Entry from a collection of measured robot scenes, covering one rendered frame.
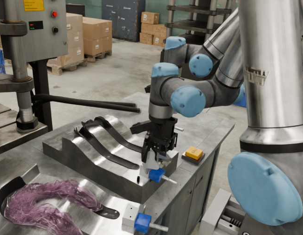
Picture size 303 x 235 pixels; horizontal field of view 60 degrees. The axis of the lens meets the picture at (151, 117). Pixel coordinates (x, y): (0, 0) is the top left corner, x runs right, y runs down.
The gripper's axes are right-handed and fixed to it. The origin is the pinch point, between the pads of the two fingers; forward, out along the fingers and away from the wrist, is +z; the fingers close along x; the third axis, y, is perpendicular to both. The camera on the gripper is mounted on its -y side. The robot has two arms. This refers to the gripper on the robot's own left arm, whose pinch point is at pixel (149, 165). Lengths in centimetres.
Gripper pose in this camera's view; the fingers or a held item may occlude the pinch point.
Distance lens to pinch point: 91.5
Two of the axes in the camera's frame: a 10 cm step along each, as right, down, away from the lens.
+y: 8.4, 3.0, -4.5
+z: -0.8, 8.9, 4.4
